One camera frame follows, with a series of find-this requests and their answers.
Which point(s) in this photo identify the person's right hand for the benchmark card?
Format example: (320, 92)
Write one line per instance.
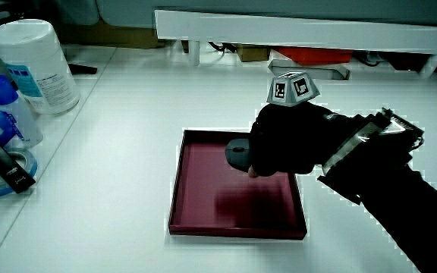
(287, 140)

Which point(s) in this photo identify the dark grey computer mouse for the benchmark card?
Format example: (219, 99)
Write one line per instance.
(237, 153)

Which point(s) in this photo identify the maroon square plate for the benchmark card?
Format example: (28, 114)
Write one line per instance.
(203, 182)

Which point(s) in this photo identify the person's right forearm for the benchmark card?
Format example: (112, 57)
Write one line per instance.
(393, 189)

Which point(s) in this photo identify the red flat object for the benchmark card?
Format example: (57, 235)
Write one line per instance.
(313, 55)

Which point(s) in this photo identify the small cardboard box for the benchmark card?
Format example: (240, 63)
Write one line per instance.
(252, 54)

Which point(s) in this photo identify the white raised shelf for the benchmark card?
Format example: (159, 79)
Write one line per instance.
(279, 32)

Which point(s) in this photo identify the large cardboard box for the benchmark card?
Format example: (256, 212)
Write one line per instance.
(108, 36)

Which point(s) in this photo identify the blue tape roll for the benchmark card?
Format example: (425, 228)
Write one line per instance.
(29, 163)

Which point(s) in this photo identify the white wipes canister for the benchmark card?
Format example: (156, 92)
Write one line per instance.
(36, 64)

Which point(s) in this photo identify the blue-capped clear bottle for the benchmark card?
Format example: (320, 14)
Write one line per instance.
(10, 102)

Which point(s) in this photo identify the black rectangular device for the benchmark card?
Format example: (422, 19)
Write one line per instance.
(6, 165)

